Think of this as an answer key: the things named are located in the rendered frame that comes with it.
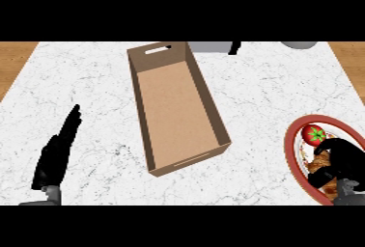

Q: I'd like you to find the red-rimmed white plate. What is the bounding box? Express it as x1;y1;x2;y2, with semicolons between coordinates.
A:
283;114;365;206

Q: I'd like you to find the grey appliance with black part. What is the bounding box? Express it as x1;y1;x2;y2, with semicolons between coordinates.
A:
184;41;242;56

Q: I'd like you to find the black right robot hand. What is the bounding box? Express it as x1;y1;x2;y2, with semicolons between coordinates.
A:
305;137;365;191

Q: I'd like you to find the brown cardboard box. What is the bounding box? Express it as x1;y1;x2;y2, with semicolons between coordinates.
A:
125;41;233;178

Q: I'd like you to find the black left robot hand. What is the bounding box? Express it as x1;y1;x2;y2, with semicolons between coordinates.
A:
29;103;84;191

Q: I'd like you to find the golden brown croissant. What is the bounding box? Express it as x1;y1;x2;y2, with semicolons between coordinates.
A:
304;150;339;197

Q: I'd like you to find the red tomato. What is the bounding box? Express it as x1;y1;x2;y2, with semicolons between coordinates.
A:
301;123;328;148

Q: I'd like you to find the grey round object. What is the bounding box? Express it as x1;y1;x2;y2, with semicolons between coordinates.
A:
279;41;319;50

